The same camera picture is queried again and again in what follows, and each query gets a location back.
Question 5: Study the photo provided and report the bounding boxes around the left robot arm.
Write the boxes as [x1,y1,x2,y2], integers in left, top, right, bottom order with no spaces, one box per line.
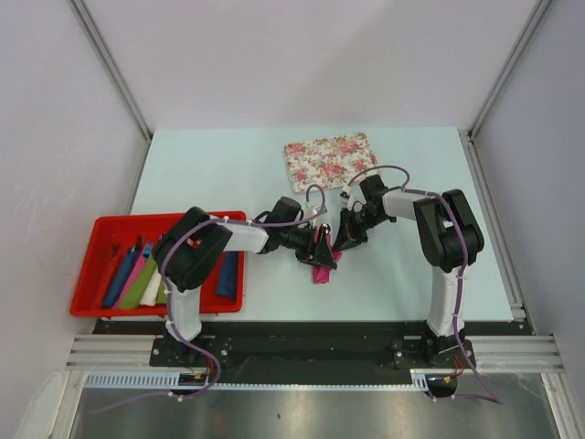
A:
[154,197,337,366]

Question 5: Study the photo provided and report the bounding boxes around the red plastic bin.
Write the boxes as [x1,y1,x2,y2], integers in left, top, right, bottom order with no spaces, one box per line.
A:
[69,213,246,318]

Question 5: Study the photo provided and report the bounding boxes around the pink paper napkin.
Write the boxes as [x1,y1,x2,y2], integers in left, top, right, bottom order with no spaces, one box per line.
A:
[312,252,342,284]

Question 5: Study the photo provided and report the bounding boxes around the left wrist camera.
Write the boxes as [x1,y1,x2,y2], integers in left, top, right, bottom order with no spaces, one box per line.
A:
[304,201,327,227]

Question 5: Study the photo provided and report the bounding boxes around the floral tray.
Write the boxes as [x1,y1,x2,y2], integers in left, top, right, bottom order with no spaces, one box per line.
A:
[283,133,378,194]

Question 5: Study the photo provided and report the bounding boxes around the white cable duct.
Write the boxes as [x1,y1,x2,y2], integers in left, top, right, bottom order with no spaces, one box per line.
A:
[84,370,429,391]

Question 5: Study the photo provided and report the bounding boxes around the white napkin roll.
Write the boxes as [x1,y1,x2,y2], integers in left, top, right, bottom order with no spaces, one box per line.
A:
[140,270,161,306]

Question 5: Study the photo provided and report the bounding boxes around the pink napkin roll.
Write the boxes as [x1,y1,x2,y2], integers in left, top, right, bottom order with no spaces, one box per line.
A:
[114,257,153,310]

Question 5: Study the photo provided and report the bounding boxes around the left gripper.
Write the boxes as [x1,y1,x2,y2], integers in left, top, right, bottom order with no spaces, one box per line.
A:
[280,223,335,269]

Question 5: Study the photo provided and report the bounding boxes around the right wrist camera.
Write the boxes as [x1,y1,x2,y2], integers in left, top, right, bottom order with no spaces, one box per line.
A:
[339,185,357,210]

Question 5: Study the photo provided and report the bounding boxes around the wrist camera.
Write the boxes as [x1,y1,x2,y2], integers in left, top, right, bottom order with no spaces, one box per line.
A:
[339,185,357,210]
[304,201,327,227]

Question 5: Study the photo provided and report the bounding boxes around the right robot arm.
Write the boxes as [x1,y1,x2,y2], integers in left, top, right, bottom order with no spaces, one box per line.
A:
[333,175,484,367]

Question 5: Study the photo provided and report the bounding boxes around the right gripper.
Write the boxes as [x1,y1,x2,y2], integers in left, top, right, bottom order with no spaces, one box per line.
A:
[333,207,388,253]

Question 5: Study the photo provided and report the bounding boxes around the blue napkin roll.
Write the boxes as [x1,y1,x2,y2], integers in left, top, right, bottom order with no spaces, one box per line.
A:
[101,247,141,308]
[216,252,239,301]

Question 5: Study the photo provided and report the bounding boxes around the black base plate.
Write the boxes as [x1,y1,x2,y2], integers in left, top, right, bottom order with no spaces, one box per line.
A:
[92,321,533,386]

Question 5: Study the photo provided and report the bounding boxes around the aluminium rail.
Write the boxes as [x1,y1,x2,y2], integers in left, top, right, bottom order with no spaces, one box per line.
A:
[66,335,565,373]

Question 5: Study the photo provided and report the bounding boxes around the green napkin roll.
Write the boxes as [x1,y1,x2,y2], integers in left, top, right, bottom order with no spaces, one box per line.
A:
[118,257,156,310]

